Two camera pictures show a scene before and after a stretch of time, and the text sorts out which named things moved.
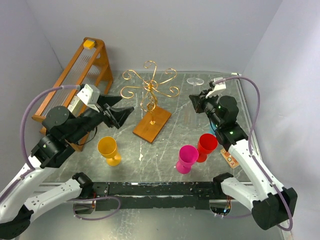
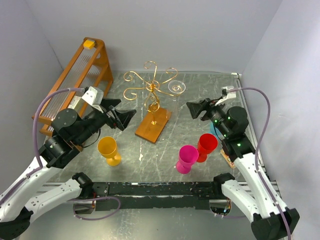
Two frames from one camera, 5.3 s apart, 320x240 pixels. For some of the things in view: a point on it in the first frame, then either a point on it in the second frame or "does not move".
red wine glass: x=207 y=143 does not move
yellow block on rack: x=89 y=44 does not move
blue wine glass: x=212 y=128 does not move
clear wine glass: x=195 y=81 to x=175 y=87
